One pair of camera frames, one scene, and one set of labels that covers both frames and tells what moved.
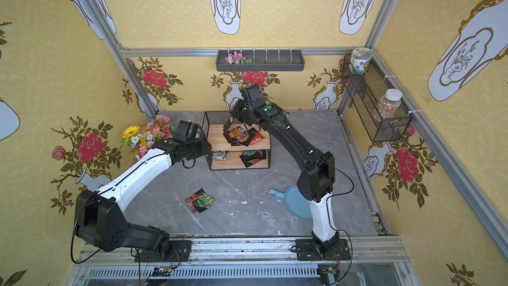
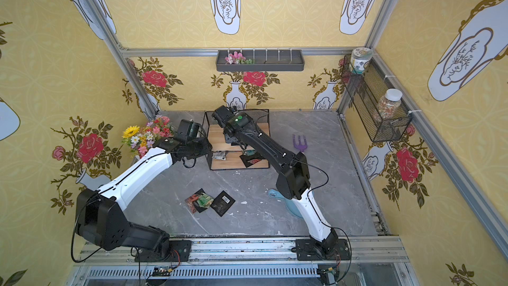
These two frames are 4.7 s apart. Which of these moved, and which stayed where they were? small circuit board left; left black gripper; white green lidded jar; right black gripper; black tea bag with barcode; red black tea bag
Moved: right black gripper; black tea bag with barcode
Stayed: white green lidded jar; red black tea bag; small circuit board left; left black gripper
